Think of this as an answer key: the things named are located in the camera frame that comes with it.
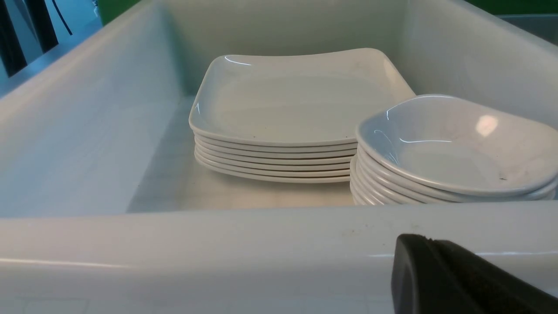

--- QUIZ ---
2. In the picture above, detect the large white plastic bin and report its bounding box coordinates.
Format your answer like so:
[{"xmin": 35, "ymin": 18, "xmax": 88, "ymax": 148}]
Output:
[{"xmin": 1, "ymin": 0, "xmax": 557, "ymax": 314}]

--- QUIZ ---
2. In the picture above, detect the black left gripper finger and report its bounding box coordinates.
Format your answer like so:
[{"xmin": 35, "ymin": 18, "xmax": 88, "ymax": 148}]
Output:
[{"xmin": 391, "ymin": 234, "xmax": 558, "ymax": 314}]

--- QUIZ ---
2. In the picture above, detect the stack of white bowls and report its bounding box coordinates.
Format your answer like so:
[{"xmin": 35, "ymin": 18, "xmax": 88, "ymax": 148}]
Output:
[{"xmin": 350, "ymin": 95, "xmax": 557, "ymax": 205}]

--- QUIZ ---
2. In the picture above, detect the stack of white square plates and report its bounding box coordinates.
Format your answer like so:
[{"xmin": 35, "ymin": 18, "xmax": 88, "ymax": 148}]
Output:
[{"xmin": 189, "ymin": 48, "xmax": 416, "ymax": 184}]

